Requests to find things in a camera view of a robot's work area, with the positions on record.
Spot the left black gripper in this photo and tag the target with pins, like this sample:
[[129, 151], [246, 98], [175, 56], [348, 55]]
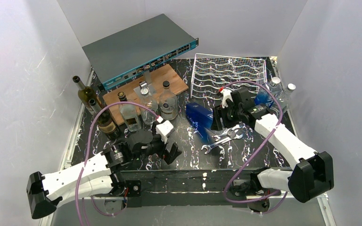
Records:
[[167, 149]]

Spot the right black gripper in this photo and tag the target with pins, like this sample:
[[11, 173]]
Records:
[[219, 117]]

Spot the clear liquor bottle black cap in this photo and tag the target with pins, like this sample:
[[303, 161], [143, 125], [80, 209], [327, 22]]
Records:
[[168, 103]]

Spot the clear bottle white cap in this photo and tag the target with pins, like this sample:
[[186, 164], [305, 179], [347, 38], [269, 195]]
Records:
[[149, 102]]

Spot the dark green wine bottle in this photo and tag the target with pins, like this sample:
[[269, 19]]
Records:
[[105, 121]]

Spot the dark wine bottle gold label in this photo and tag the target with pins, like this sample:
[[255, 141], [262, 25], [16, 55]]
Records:
[[85, 93]]

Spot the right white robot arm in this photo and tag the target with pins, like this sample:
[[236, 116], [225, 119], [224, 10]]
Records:
[[312, 172]]

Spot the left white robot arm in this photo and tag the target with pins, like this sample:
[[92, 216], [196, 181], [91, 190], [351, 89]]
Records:
[[101, 174]]

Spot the small silver wrench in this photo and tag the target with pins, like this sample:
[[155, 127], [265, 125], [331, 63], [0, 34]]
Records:
[[235, 132]]

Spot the large silver wrench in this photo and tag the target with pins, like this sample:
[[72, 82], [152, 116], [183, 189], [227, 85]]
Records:
[[208, 148]]

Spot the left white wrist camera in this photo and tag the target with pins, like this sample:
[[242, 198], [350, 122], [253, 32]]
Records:
[[164, 128]]

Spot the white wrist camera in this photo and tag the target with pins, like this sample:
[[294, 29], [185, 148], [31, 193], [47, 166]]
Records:
[[226, 97], [164, 128]]

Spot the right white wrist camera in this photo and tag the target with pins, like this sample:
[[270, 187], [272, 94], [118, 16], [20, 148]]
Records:
[[226, 97]]

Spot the black base frame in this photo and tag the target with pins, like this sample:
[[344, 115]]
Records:
[[177, 187]]

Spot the white wire wine rack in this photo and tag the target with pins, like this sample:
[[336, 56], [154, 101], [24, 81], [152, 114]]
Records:
[[212, 72]]

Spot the silver metal stand bracket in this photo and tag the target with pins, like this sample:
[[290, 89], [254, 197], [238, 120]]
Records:
[[145, 83]]

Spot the grey network switch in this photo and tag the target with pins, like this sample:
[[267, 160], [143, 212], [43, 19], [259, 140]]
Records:
[[148, 45]]

